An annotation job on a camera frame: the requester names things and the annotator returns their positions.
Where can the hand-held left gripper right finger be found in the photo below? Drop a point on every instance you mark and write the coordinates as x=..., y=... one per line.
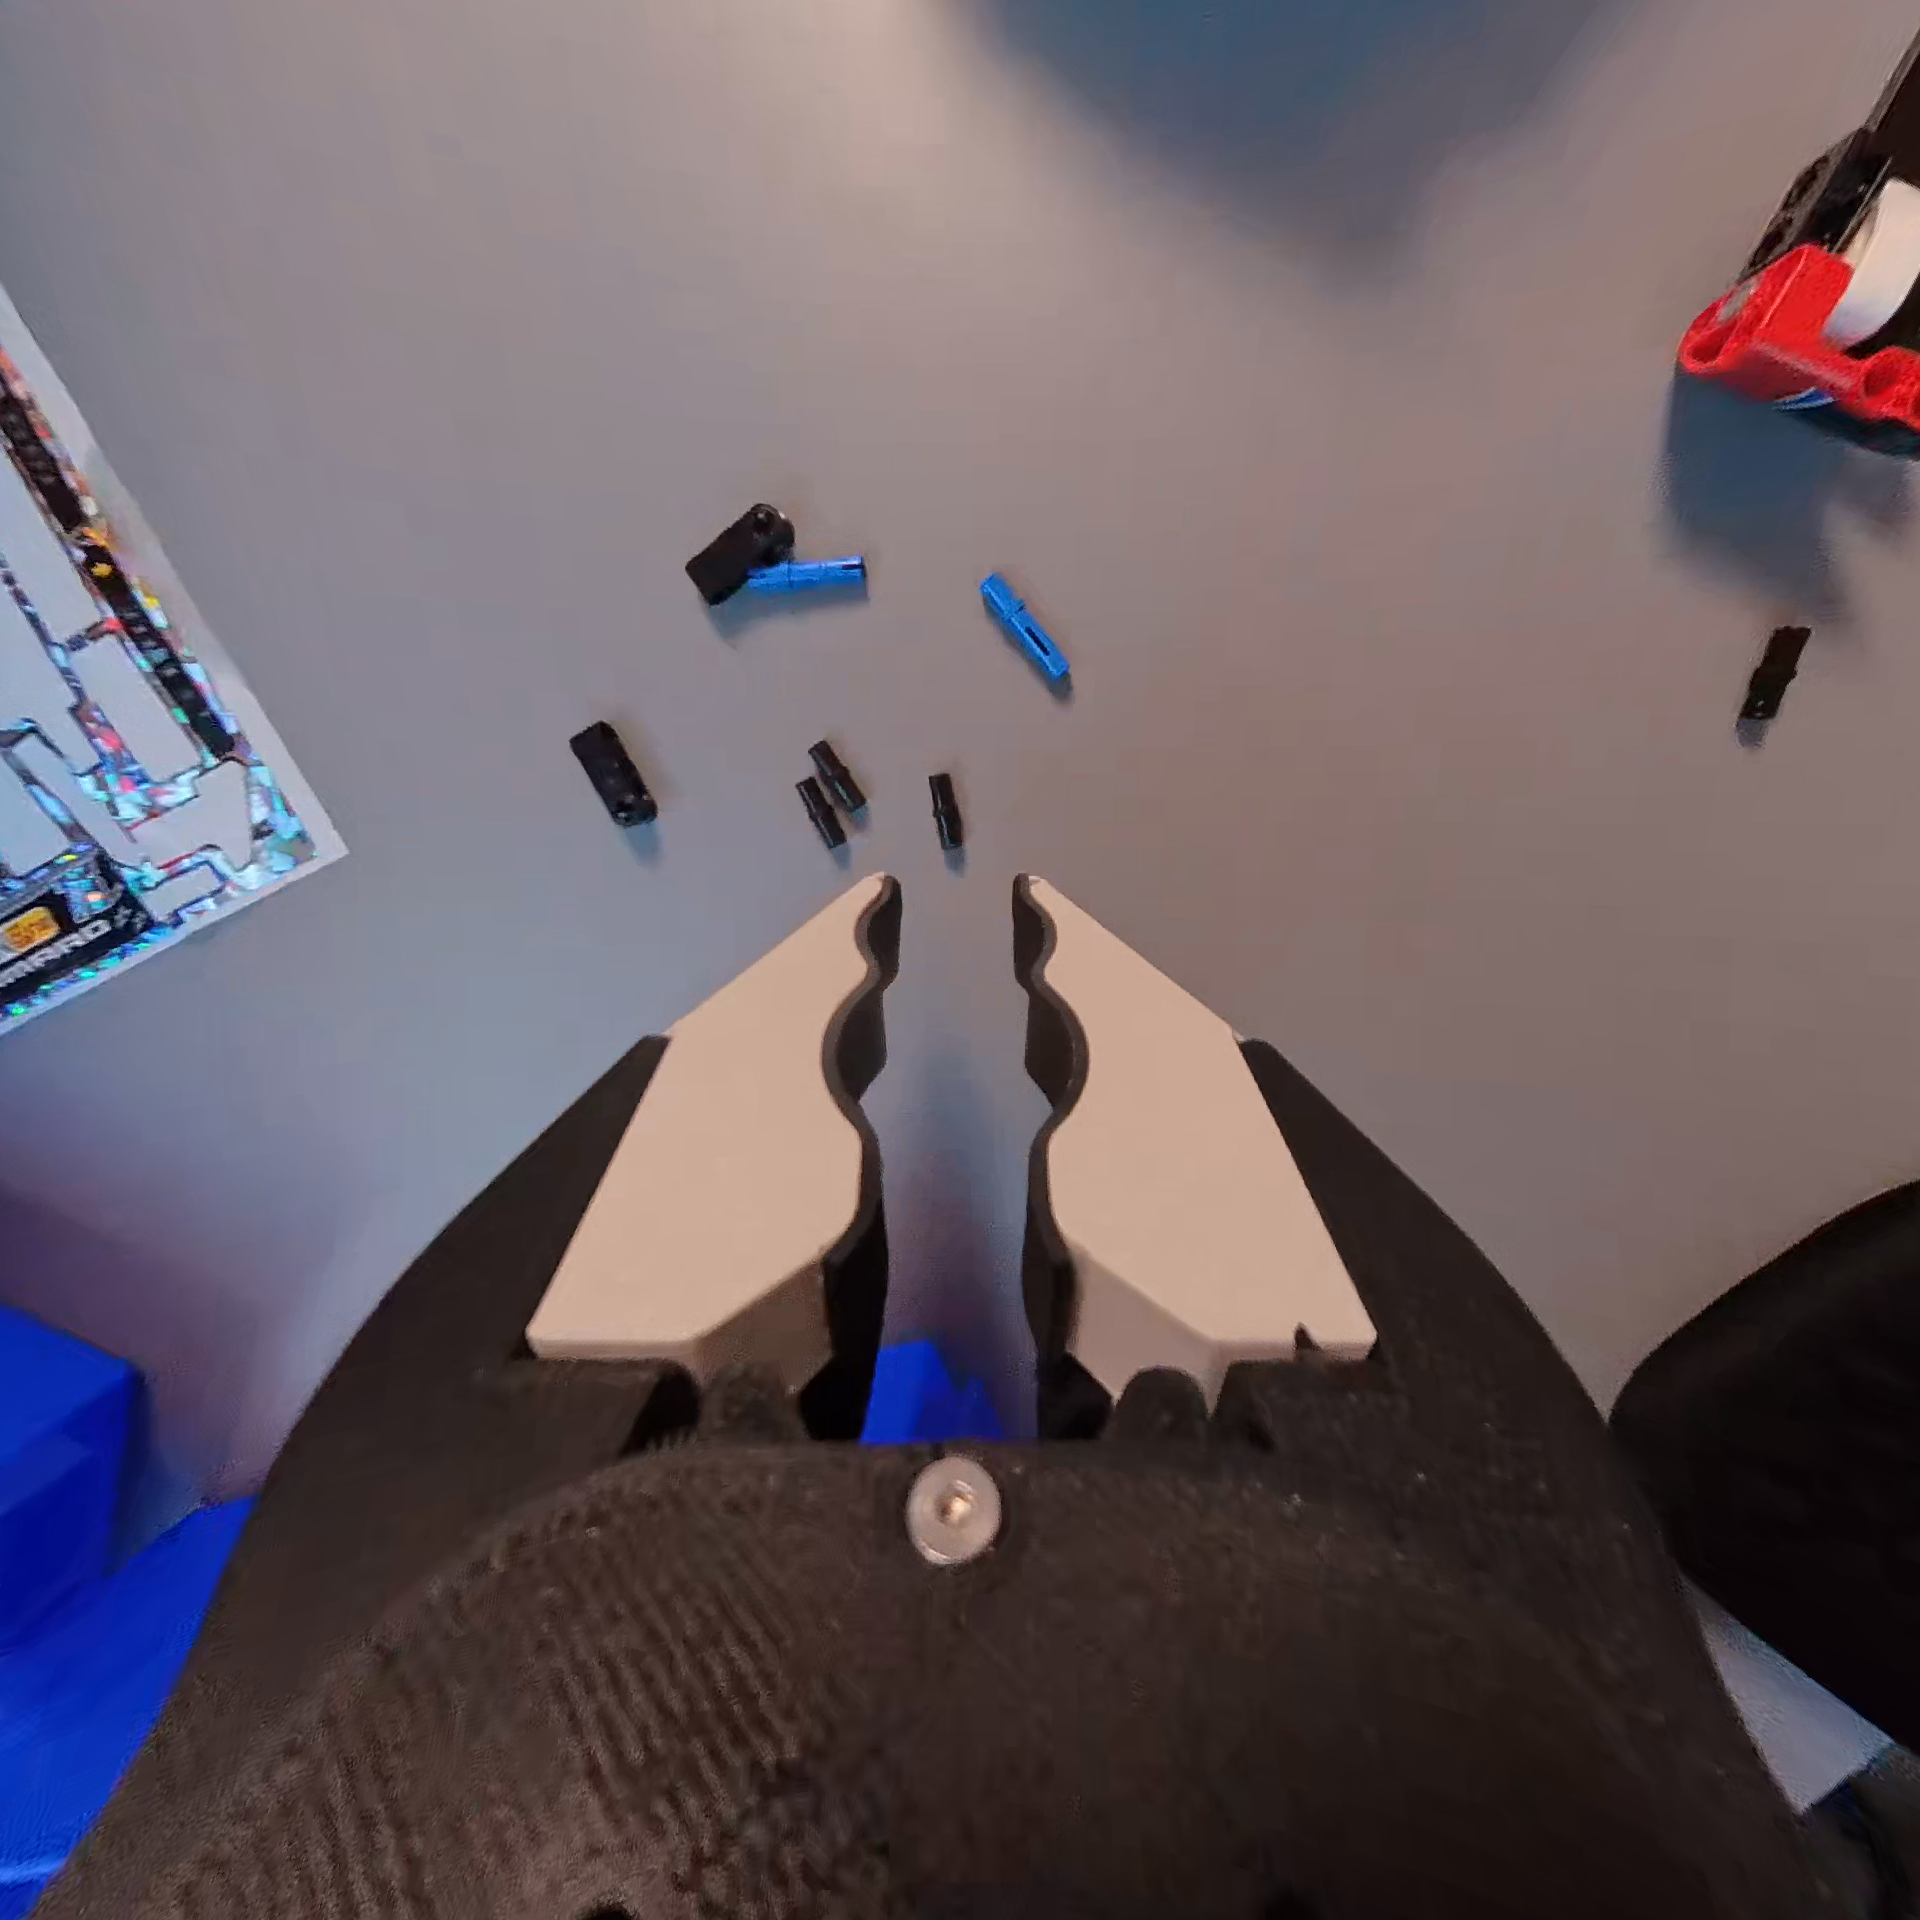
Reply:
x=1202, y=1203

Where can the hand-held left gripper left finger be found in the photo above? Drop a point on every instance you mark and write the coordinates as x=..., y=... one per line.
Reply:
x=705, y=1203

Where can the black lego pin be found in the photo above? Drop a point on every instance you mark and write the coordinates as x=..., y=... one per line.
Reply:
x=943, y=810
x=837, y=774
x=1773, y=674
x=824, y=815

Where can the black curved lego bumper assembly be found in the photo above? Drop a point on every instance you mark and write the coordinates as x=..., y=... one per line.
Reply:
x=1770, y=320

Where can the black two-hole lego piece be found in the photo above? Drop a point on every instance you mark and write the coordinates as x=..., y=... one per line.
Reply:
x=610, y=770

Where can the blue lego pin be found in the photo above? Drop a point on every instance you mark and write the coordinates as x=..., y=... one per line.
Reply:
x=810, y=574
x=1024, y=630

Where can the black lego connector piece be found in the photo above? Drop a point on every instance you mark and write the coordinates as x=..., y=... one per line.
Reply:
x=732, y=554

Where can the dark cloth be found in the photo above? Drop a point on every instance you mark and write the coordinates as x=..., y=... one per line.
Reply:
x=1786, y=1426

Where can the blue plastic bin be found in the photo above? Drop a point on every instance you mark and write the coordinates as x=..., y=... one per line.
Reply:
x=72, y=1500

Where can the holographic sticker sheet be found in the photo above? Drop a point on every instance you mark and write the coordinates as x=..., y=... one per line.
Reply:
x=90, y=720

